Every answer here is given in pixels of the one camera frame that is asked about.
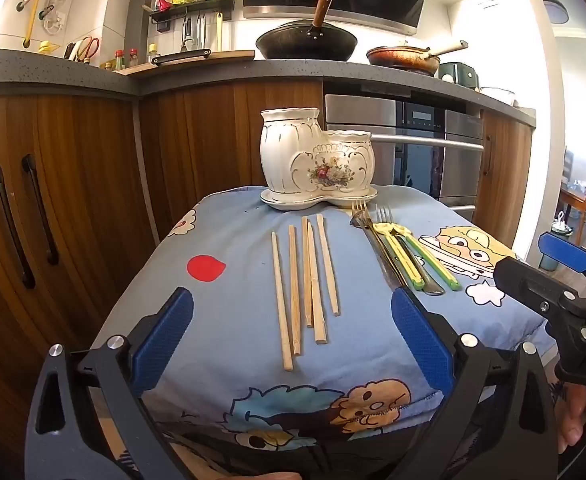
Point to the person's right hand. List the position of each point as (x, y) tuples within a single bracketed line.
[(570, 420)]

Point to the ceiling lamp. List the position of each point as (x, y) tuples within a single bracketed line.
[(555, 7)]

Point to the narrow wooden cabinet door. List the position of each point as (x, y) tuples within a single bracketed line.
[(505, 180)]

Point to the teal plastic bucket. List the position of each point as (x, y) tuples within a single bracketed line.
[(549, 262)]

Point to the kitchen knives in block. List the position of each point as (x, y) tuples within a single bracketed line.
[(71, 50)]

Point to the wooden cutting board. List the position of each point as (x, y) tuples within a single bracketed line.
[(233, 54)]

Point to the wooden kitchen cabinet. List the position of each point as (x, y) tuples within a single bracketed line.
[(88, 170)]

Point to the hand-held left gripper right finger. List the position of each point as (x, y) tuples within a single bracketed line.
[(418, 340)]

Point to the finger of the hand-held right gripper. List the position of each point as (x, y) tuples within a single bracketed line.
[(523, 280), (565, 252)]

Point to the white ceramic holder tray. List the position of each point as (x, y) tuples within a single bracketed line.
[(293, 202)]

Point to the white floral ceramic utensil holder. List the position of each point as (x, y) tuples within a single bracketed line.
[(293, 150)]

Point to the red-capped sauce bottle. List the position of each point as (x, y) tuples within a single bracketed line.
[(133, 57), (118, 60)]

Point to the hanging steel tongs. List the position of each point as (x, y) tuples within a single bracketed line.
[(187, 32)]

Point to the white bowl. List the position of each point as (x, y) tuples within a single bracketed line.
[(498, 95)]

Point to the steel spoon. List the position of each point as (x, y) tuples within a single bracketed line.
[(433, 289)]

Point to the brown frying pan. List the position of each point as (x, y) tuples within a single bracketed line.
[(398, 57)]

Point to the black wall spice rack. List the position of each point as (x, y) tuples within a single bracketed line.
[(193, 7)]

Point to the stainless steel built-in oven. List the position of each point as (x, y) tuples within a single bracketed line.
[(353, 120)]

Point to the steel fork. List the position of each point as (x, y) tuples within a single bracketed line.
[(373, 245)]

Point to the grey stone countertop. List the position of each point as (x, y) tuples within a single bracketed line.
[(48, 67)]

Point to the hanging steel utensil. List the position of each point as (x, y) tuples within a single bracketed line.
[(201, 30)]

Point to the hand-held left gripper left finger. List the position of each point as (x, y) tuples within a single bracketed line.
[(165, 340)]

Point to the blue cartoon printed blanket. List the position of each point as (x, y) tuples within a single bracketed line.
[(223, 350)]

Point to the yellow-capped sauce bottle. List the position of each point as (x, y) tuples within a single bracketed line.
[(154, 54)]

